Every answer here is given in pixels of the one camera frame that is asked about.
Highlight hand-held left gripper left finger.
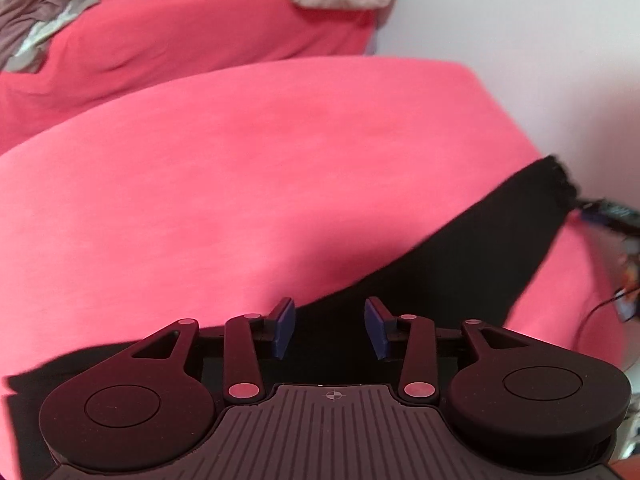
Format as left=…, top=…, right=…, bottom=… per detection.
left=130, top=297, right=297, bottom=406

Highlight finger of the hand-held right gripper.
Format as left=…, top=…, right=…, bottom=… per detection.
left=575, top=199, right=640, bottom=237

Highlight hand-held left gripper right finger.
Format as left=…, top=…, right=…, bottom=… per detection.
left=364, top=296, right=532, bottom=406

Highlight black pants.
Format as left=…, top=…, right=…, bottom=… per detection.
left=2, top=156, right=583, bottom=480

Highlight pink blanket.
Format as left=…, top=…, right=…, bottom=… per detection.
left=0, top=54, right=631, bottom=480

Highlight pink bed sheet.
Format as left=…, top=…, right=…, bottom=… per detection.
left=0, top=0, right=388, bottom=153

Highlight white grey cloth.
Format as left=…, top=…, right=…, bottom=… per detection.
left=14, top=7, right=78, bottom=58

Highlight pile of mauve clothes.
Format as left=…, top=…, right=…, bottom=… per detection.
left=0, top=0, right=101, bottom=75

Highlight black cable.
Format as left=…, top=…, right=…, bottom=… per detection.
left=580, top=286, right=635, bottom=348

